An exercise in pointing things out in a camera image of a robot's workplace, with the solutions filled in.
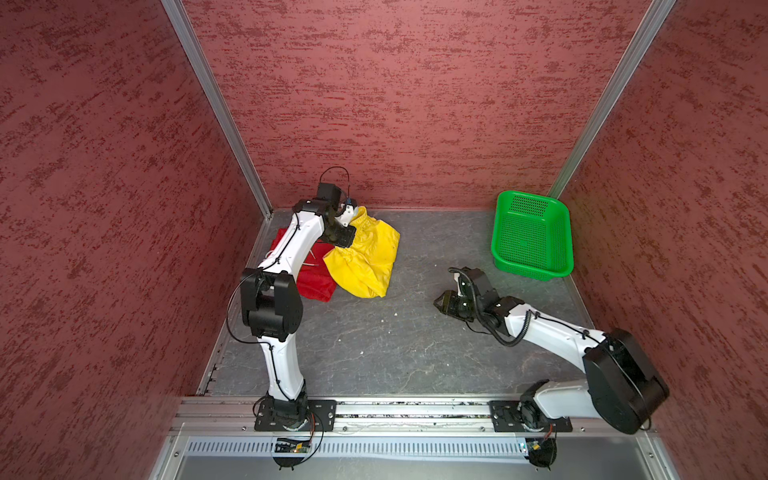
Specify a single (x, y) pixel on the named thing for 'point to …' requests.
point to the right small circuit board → (541, 451)
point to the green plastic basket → (532, 236)
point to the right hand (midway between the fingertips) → (437, 310)
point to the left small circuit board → (292, 445)
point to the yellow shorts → (365, 267)
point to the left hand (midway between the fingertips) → (347, 245)
